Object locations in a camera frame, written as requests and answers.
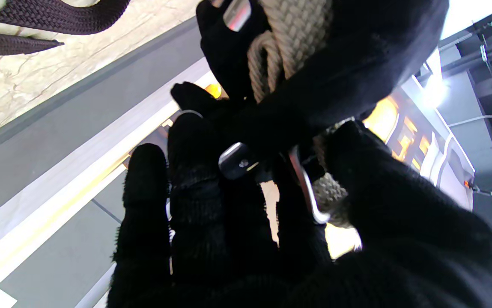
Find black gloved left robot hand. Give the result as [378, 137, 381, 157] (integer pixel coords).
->
[171, 0, 450, 181]

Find dark brown woven belt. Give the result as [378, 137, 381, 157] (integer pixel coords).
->
[0, 0, 131, 62]

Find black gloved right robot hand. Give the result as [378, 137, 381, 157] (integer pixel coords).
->
[108, 113, 492, 308]

